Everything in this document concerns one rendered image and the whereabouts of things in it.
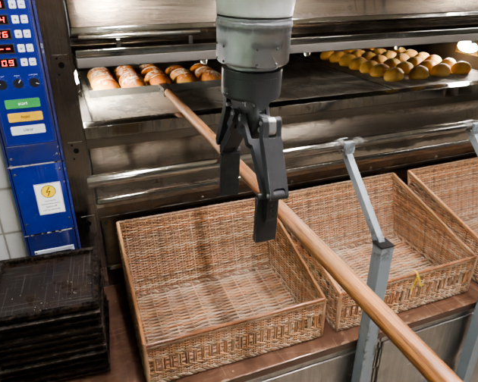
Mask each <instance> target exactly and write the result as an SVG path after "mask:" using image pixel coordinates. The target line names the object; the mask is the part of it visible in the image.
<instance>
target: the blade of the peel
mask: <svg viewBox="0 0 478 382"><path fill-rule="evenodd" d="M83 80H84V82H85V84H86V88H87V91H88V93H89V95H90V98H99V97H107V96H123V95H132V94H141V93H149V92H159V85H151V86H148V85H147V86H134V87H125V88H121V86H120V85H119V83H118V82H117V81H116V82H117V83H118V85H119V86H120V88H116V89H99V90H93V88H92V87H91V84H90V81H89V79H88V78H87V77H83ZM169 86H170V87H171V88H172V91H174V90H182V89H198V88H206V87H215V86H222V80H204V81H195V82H186V83H169Z"/></svg>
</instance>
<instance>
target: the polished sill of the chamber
mask: <svg viewBox="0 0 478 382"><path fill-rule="evenodd" d="M474 93H478V80H472V81H465V82H457V83H444V84H436V85H429V86H416V87H408V88H401V89H387V90H380V91H373V92H359V93H352V94H345V95H331V96H324V97H317V98H309V99H296V100H288V101H281V102H270V103H269V115H270V117H284V116H291V115H297V114H309V113H316V112H323V111H334V110H341V109H348V108H360V107H366V106H373V105H385V104H391V103H399V102H410V101H417V100H424V99H436V98H442V97H449V96H461V95H467V94H474ZM192 112H193V113H194V114H195V115H196V116H197V117H198V118H199V119H200V120H201V121H202V122H203V123H204V124H205V125H206V126H209V125H215V124H219V121H220V117H221V113H222V108H211V109H204V110H197V111H192ZM190 127H194V126H193V125H192V124H191V123H190V122H189V120H188V119H186V117H185V116H184V115H183V114H182V113H181V112H176V113H169V114H155V115H148V116H140V117H127V118H120V119H112V120H105V121H91V122H84V123H83V129H84V134H85V139H86V140H88V139H101V138H107V137H114V136H126V135H133V134H139V133H151V132H158V131H164V130H176V129H183V128H190Z"/></svg>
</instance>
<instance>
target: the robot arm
mask: <svg viewBox="0 0 478 382"><path fill-rule="evenodd" d="M295 2H296V0H215V3H216V13H217V18H216V19H215V23H216V58H217V60H218V61H219V62H221V63H222V64H223V65H222V94H223V96H224V99H223V107H222V113H221V117H220V121H219V127H218V131H217V134H216V138H215V142H216V145H220V146H219V151H220V152H221V153H220V175H219V195H220V196H230V195H235V194H238V193H239V173H240V153H239V151H240V149H241V148H240V144H241V141H242V139H243V138H244V142H245V145H246V147H247V148H249V149H250V152H251V155H252V159H253V166H254V169H255V173H256V179H257V183H258V187H259V193H256V196H255V212H254V225H253V241H254V242H255V243H259V242H263V241H267V240H274V239H275V236H276V227H277V217H278V201H279V199H287V198H288V197H289V192H288V182H287V175H286V169H285V157H284V151H283V145H282V139H281V124H282V121H281V117H270V115H269V103H270V102H271V101H273V100H276V99H277V98H278V97H279V96H280V94H281V77H282V67H281V66H284V65H286V64H287V63H288V61H289V55H290V45H291V28H292V27H293V21H292V18H293V13H294V5H295ZM223 135H225V136H223Z"/></svg>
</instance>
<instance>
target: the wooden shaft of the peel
mask: <svg viewBox="0 0 478 382"><path fill-rule="evenodd" d="M164 94H165V96H166V97H167V98H168V99H169V100H170V101H171V102H172V103H173V105H174V106H175V107H176V108H177V109H178V110H179V111H180V112H181V113H182V114H183V115H184V116H185V117H186V119H188V120H189V122H190V123H191V124H192V125H193V126H194V127H195V128H196V129H197V130H198V132H199V133H200V134H201V135H202V136H203V137H204V138H205V139H206V140H207V142H208V143H209V144H210V145H211V146H212V147H213V148H214V149H215V150H216V151H217V153H219V154H220V153H221V152H220V151H219V146H220V145H216V142H215V138H216V135H215V134H214V133H213V132H212V131H211V130H210V129H209V128H208V127H207V126H206V125H205V124H204V123H203V122H202V121H201V120H200V119H199V118H198V117H197V116H196V115H195V114H194V113H193V112H192V111H191V110H190V109H189V108H188V107H187V106H186V105H185V104H184V103H183V102H182V101H181V100H180V99H179V98H178V97H177V96H176V95H175V94H174V93H173V92H172V91H171V90H170V89H166V90H165V91H164ZM239 176H240V177H241V179H242V180H243V181H244V182H245V183H246V184H247V185H248V186H249V187H250V188H251V189H252V191H254V192H255V193H259V187H258V183H257V179H256V174H255V173H254V172H253V171H252V170H251V169H250V168H249V167H248V166H247V165H246V164H245V163H244V162H243V161H242V160H241V159H240V173H239ZM278 219H279V220H280V221H281V222H282V223H283V224H284V225H285V226H286V227H287V228H288V229H289V230H290V231H291V233H292V234H293V235H294V236H295V237H296V238H297V239H298V240H299V241H300V243H301V244H302V245H303V246H304V247H305V248H306V249H307V250H308V252H309V253H310V254H311V255H312V256H313V257H314V258H315V259H316V260H317V261H318V262H319V263H320V264H321V265H322V266H323V267H324V268H325V270H326V271H327V272H328V273H329V274H330V275H331V276H332V277H333V278H334V280H335V281H336V282H337V283H338V284H339V285H340V286H341V287H342V289H343V290H344V291H345V292H346V293H347V294H348V295H349V296H350V297H351V298H352V299H353V300H354V301H355V302H356V303H357V304H358V305H359V307H360V308H361V309H362V310H363V311H364V312H365V313H366V314H367V316H368V317H369V318H370V319H371V320H372V321H373V322H374V323H375V324H376V326H377V327H378V328H379V329H380V330H381V331H382V332H383V333H384V334H385V335H386V336H387V337H388V338H389V339H390V340H391V341H392V342H393V344H394V345H395V346H396V347H397V348H398V349H399V350H400V351H401V353H402V354H403V355H404V356H405V357H406V358H407V359H408V360H409V361H410V363H411V364H412V365H413V366H414V367H415V368H416V369H417V370H418V371H419V372H420V373H421V374H422V375H423V376H424V377H425V378H426V380H427V381H428V382H463V381H462V380H461V379H460V378H459V377H458V376H457V375H456V374H455V373H454V372H453V371H452V370H451V369H450V368H449V367H448V366H447V365H446V364H445V363H444V362H443V361H442V360H441V359H440V358H439V357H438V356H437V355H436V354H435V353H434V352H433V351H432V350H431V349H430V348H429V347H428V346H427V345H426V344H425V343H424V342H423V341H422V340H421V339H420V338H419V337H418V336H417V335H416V334H415V333H414V332H413V331H412V330H411V329H410V328H409V327H408V326H407V325H406V324H405V323H404V322H403V321H402V320H401V319H400V318H399V317H398V316H397V315H396V314H395V313H394V312H393V311H392V310H391V309H390V308H389V307H388V306H387V305H386V304H385V303H384V302H383V301H382V300H381V299H380V298H379V297H378V296H377V295H376V294H375V293H374V292H373V291H372V290H371V289H370V288H369V287H368V286H367V285H366V284H365V283H364V282H363V281H362V280H361V279H360V278H359V277H358V276H357V275H356V274H355V273H354V272H353V271H352V270H351V269H350V268H349V267H348V266H347V265H346V264H345V263H344V262H343V261H342V260H341V259H340V258H339V257H338V256H337V255H336V254H335V253H334V252H333V251H332V250H331V249H330V248H329V247H328V246H327V245H326V244H325V243H324V242H323V241H322V240H321V239H320V238H319V237H318V236H317V235H316V234H315V233H314V232H313V231H312V230H311V229H310V228H309V227H308V226H307V225H306V224H305V223H304V222H303V221H302V220H301V219H300V218H299V217H298V216H297V215H296V214H295V213H294V212H293V211H292V210H291V209H290V208H289V207H288V206H287V205H286V204H285V203H284V202H283V201H282V200H281V199H279V201H278Z"/></svg>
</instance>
